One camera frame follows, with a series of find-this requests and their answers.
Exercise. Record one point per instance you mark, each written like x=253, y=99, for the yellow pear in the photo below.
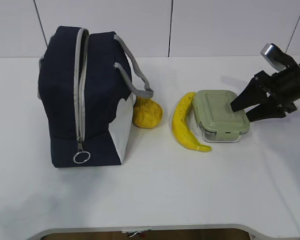
x=147, y=114

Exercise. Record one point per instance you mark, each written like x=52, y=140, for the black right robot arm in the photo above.
x=272, y=95

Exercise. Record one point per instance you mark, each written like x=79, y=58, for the yellow banana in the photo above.
x=181, y=132

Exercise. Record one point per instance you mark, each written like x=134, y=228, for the green lid glass container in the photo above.
x=215, y=118

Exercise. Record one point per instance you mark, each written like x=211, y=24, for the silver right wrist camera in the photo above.
x=271, y=56

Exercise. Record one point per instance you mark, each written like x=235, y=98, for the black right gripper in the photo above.
x=274, y=93

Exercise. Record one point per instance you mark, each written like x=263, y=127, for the navy blue lunch bag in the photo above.
x=87, y=84

